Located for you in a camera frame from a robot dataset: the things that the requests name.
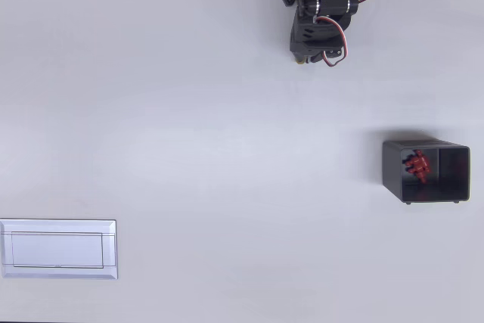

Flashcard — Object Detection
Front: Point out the black plastic box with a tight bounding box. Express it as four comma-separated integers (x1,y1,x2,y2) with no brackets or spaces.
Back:
381,139,471,205

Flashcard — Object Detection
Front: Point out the clear rectangular plastic tray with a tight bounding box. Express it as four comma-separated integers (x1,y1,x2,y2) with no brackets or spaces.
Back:
0,219,119,281

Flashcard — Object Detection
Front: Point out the red white servo cable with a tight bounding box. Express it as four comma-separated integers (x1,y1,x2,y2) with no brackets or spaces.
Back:
312,0,376,69

